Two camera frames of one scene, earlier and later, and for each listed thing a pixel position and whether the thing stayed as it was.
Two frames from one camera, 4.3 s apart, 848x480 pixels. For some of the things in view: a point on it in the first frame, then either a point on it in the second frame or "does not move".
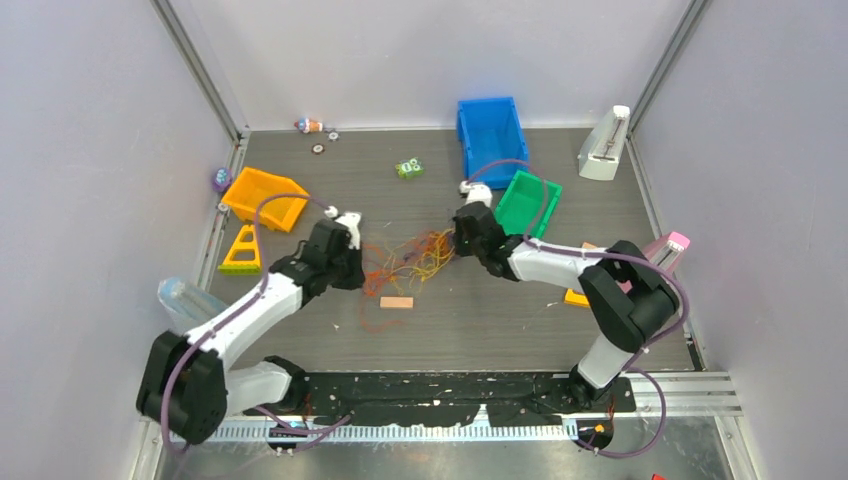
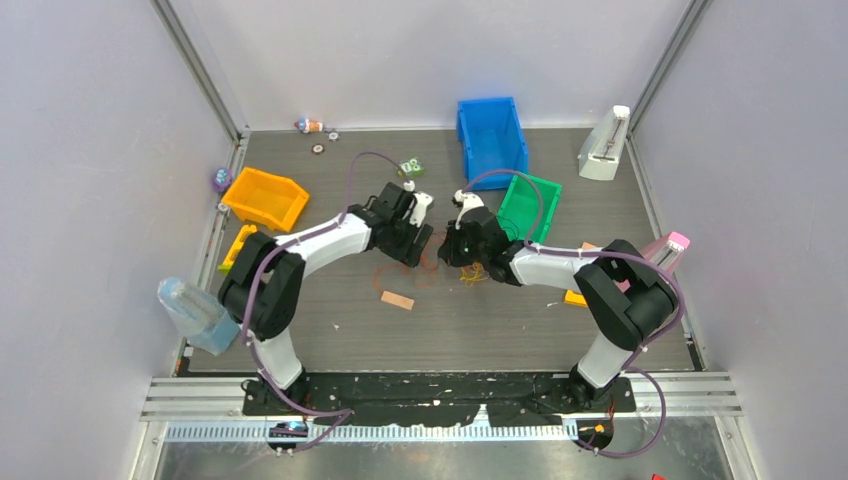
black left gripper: x=355 y=278 → x=409 y=253
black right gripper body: x=465 y=245 does not move
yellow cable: x=417 y=260 → x=472 y=273
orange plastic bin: x=254 y=185 does not move
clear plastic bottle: x=188 y=302 does not move
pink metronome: x=668 y=249 does not move
